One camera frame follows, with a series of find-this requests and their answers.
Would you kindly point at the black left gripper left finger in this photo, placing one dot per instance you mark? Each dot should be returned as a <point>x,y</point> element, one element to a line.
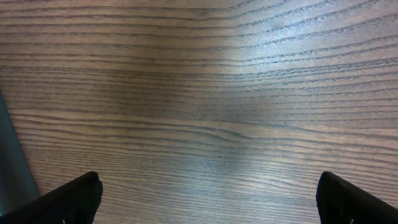
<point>74,202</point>

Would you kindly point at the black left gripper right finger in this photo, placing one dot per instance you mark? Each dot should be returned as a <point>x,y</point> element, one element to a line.
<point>340,202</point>

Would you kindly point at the grey plastic mesh basket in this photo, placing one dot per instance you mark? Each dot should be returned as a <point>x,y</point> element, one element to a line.
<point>18,186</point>

